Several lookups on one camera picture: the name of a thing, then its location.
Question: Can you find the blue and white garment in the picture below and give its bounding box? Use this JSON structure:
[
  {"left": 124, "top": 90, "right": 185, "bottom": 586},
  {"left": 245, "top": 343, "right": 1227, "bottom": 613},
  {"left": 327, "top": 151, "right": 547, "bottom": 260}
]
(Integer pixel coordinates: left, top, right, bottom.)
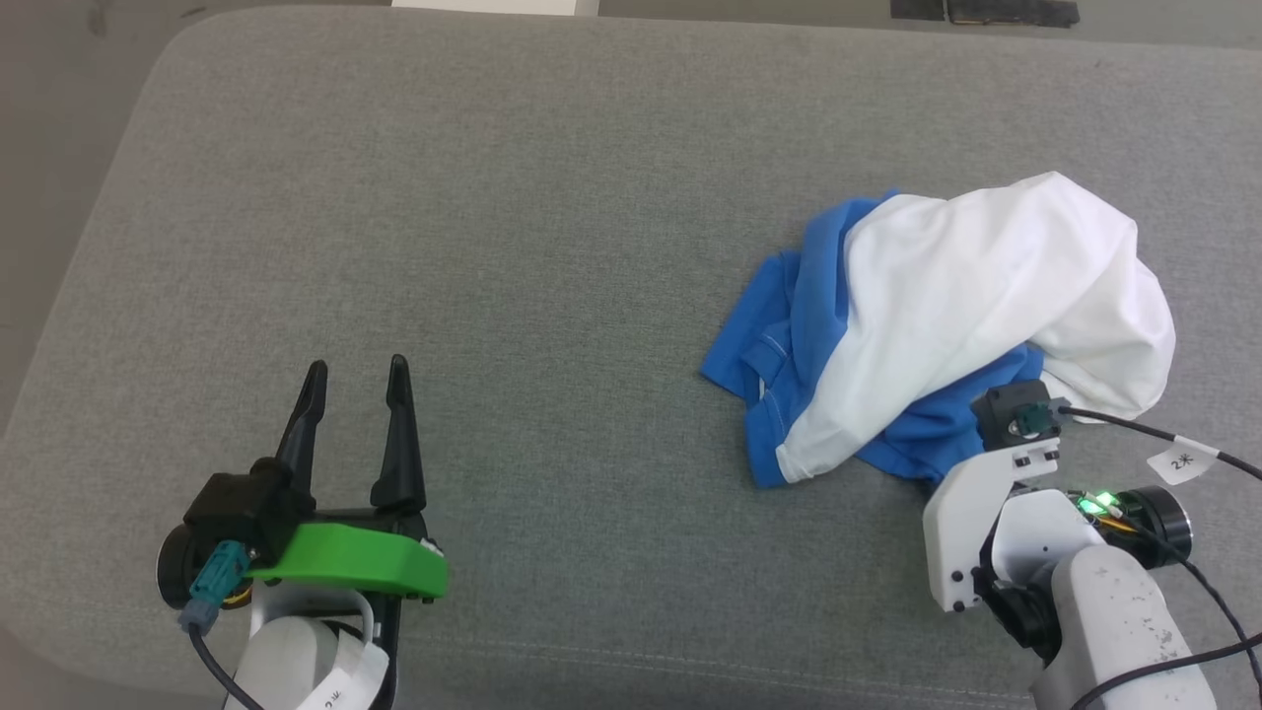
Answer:
[{"left": 700, "top": 171, "right": 1177, "bottom": 491}]

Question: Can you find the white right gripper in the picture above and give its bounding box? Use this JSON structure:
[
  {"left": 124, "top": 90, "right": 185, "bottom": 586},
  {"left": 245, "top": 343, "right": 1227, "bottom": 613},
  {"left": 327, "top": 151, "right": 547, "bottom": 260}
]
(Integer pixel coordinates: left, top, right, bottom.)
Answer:
[{"left": 923, "top": 444, "right": 1066, "bottom": 613}]

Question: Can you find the thin black cable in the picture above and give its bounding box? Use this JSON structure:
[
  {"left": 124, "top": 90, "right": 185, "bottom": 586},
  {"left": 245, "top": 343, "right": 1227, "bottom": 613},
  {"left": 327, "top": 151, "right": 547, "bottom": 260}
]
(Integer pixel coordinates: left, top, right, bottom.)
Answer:
[
  {"left": 1073, "top": 505, "right": 1262, "bottom": 710},
  {"left": 1059, "top": 402, "right": 1262, "bottom": 480}
]

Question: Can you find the white paper cable tag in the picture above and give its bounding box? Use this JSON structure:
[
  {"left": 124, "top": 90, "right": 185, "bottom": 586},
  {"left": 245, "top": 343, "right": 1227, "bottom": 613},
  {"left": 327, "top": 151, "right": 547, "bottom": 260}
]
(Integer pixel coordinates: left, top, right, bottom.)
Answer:
[
  {"left": 1147, "top": 437, "right": 1223, "bottom": 486},
  {"left": 294, "top": 639, "right": 391, "bottom": 710}
]

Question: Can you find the black cable with teal plug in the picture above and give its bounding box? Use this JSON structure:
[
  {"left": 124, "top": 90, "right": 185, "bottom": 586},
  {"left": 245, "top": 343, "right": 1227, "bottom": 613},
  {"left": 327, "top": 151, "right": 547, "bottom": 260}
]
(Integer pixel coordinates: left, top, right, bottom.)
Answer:
[{"left": 177, "top": 539, "right": 265, "bottom": 710}]

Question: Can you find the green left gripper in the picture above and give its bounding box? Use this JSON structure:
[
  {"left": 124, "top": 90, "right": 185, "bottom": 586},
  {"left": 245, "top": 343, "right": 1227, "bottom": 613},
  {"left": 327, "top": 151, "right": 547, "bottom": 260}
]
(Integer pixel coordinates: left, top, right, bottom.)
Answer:
[{"left": 246, "top": 354, "right": 451, "bottom": 603}]

